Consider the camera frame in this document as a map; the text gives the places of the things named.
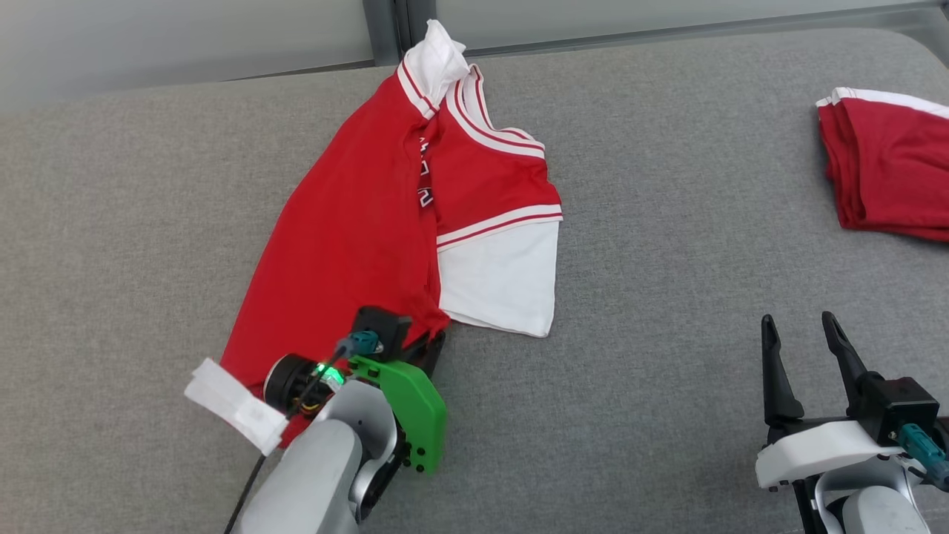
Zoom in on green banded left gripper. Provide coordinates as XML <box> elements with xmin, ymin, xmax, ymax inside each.
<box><xmin>265</xmin><ymin>330</ymin><xmax>448</xmax><ymax>475</ymax></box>

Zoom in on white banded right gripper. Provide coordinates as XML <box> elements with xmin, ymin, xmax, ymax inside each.
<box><xmin>755</xmin><ymin>311</ymin><xmax>925</xmax><ymax>490</ymax></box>

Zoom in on red white basketball jersey shirt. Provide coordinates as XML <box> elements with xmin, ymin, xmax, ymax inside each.
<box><xmin>220</xmin><ymin>19</ymin><xmax>564</xmax><ymax>449</ymax></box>

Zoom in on red Bulls 23 shorts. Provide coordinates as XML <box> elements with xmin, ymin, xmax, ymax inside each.
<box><xmin>816</xmin><ymin>87</ymin><xmax>949</xmax><ymax>243</ymax></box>

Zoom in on grey fabric sofa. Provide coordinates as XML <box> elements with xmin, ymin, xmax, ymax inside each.
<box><xmin>0</xmin><ymin>28</ymin><xmax>949</xmax><ymax>534</ymax></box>

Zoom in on teal left camera connector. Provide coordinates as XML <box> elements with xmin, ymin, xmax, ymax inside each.
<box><xmin>334</xmin><ymin>332</ymin><xmax>383</xmax><ymax>358</ymax></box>

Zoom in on teal camera connector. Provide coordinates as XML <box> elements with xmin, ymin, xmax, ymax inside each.
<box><xmin>334</xmin><ymin>332</ymin><xmax>383</xmax><ymax>358</ymax></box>
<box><xmin>896</xmin><ymin>423</ymin><xmax>949</xmax><ymax>492</ymax></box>

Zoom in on teal right camera connector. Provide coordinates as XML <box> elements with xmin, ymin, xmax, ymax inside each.
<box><xmin>896</xmin><ymin>423</ymin><xmax>949</xmax><ymax>492</ymax></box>

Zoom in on white cable label tape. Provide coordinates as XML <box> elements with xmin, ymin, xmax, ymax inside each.
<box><xmin>184</xmin><ymin>358</ymin><xmax>290</xmax><ymax>457</ymax></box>

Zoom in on black left camera cable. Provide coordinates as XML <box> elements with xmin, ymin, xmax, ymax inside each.
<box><xmin>222</xmin><ymin>349</ymin><xmax>349</xmax><ymax>534</ymax></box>

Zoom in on grey metal partition post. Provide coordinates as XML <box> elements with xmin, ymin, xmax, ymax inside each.
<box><xmin>362</xmin><ymin>0</ymin><xmax>406</xmax><ymax>67</ymax></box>
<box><xmin>406</xmin><ymin>0</ymin><xmax>438</xmax><ymax>45</ymax></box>

